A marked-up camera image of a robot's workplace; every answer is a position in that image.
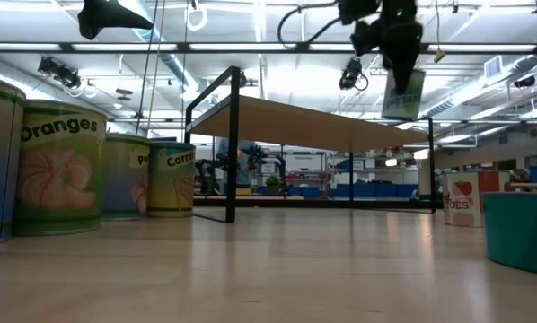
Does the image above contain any small potted plant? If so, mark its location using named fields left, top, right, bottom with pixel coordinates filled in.
left=265, top=174, right=282, bottom=196

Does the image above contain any carrots label can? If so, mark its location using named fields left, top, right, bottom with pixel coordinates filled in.
left=146, top=141, right=197, bottom=219

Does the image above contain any red tomatoes label can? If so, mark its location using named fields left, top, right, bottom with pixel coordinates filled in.
left=442, top=170, right=513, bottom=229

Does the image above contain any peaches label can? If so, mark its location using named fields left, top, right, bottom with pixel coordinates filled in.
left=101, top=133, right=152, bottom=222

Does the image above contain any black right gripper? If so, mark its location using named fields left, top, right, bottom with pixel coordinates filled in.
left=351, top=0, right=425, bottom=96

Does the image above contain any black hanging cable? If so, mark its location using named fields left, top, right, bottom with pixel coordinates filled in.
left=135, top=0, right=161, bottom=135

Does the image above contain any person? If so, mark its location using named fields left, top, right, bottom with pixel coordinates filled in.
left=217, top=138, right=257, bottom=189

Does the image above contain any black overhead frame beam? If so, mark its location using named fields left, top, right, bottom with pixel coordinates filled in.
left=0, top=41, right=537, bottom=56

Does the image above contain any white ceiling air vent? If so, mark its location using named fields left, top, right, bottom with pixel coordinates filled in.
left=483, top=55, right=505, bottom=80

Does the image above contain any black hanging camera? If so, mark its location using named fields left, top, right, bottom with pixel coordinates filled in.
left=339, top=57, right=369, bottom=92

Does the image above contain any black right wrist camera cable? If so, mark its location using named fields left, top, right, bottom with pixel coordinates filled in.
left=276, top=1, right=341, bottom=46

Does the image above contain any yellow hanging cord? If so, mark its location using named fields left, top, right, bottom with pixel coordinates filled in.
left=433, top=0, right=448, bottom=65

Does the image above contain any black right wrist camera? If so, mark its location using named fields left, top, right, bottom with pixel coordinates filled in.
left=338, top=0, right=382, bottom=26

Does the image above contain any teal white label can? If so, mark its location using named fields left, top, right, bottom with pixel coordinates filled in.
left=381, top=68, right=427, bottom=122

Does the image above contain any white cable ring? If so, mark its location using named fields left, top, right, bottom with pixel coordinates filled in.
left=185, top=3, right=208, bottom=32

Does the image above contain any oranges label can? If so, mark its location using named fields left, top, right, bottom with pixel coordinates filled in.
left=13, top=99, right=109, bottom=237

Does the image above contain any black ceiling-mounted device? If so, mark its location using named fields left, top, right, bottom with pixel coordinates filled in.
left=513, top=74, right=537, bottom=89
left=37, top=56, right=84, bottom=90

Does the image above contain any teal tuna fish can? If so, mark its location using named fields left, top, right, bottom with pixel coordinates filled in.
left=482, top=191, right=537, bottom=276

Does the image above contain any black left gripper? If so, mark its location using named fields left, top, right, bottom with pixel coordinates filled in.
left=77, top=0, right=155, bottom=40

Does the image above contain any wooden shelf with black frame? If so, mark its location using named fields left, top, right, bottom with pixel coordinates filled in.
left=183, top=65, right=436, bottom=224

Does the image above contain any black metal table frame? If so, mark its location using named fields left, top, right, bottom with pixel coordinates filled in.
left=192, top=196, right=445, bottom=209

